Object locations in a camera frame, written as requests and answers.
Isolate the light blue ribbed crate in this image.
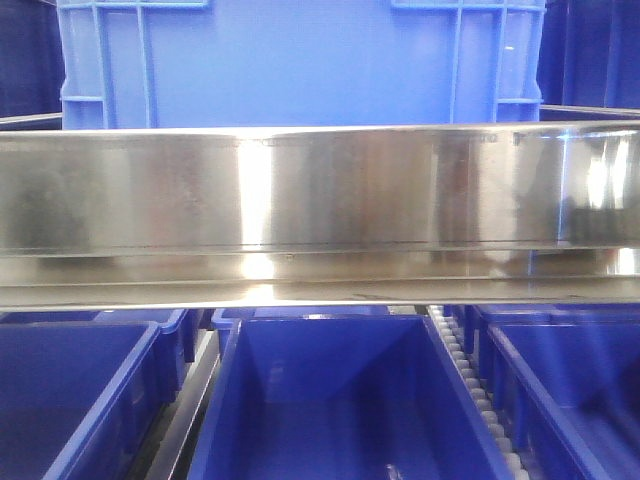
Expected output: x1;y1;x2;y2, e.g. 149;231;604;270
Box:
56;1;545;129

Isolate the blue bin lower centre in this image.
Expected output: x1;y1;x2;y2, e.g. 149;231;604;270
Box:
188;315;512;479

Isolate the stainless steel shelf front beam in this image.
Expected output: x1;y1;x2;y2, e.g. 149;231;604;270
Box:
1;121;639;311

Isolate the blue bin lower right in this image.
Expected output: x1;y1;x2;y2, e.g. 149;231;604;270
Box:
453;303;639;479

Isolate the blue bin lower left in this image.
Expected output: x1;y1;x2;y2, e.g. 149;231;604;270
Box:
1;309;198;479

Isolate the dark blue bin upper right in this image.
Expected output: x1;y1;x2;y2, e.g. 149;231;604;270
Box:
537;1;639;121

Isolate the dark blue bin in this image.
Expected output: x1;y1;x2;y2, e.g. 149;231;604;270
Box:
1;1;65;118
537;1;639;121

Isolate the dark blue bin upper left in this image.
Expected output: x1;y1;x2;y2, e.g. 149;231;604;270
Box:
1;1;65;118

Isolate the steel divider rail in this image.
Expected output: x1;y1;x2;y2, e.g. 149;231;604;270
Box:
144;331;220;479

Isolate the white roller track rail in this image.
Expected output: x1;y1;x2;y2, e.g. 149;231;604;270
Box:
427;305;530;479

